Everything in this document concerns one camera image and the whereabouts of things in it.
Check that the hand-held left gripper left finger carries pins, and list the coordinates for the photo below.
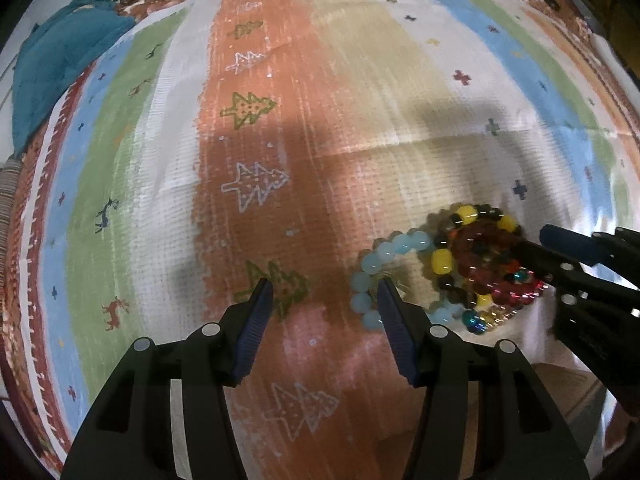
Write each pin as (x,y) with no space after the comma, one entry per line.
(254,332)

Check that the striped printed blanket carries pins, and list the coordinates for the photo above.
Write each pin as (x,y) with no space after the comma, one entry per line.
(325,110)

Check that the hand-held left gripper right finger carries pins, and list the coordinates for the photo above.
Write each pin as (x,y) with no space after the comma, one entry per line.
(397,335)

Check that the teal pillow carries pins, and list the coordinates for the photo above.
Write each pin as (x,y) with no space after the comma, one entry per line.
(60,60)

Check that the brown striped pillow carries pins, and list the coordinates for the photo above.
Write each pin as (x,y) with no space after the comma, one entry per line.
(7,195)

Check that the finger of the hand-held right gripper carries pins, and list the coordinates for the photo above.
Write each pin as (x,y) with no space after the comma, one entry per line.
(550,262)
(565,240)

